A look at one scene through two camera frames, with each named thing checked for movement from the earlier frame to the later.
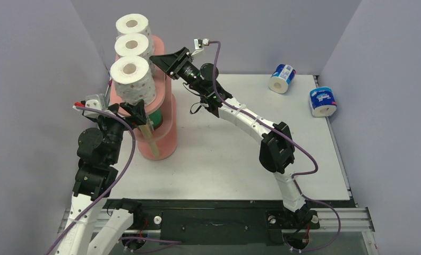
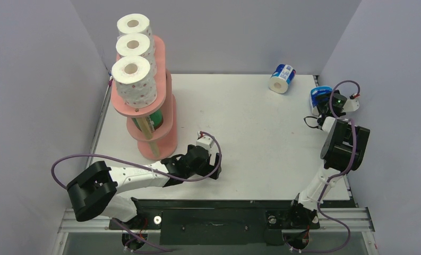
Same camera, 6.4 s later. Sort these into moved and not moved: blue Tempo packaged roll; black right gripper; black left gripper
Moved: black right gripper; black left gripper
Not moved: blue Tempo packaged roll
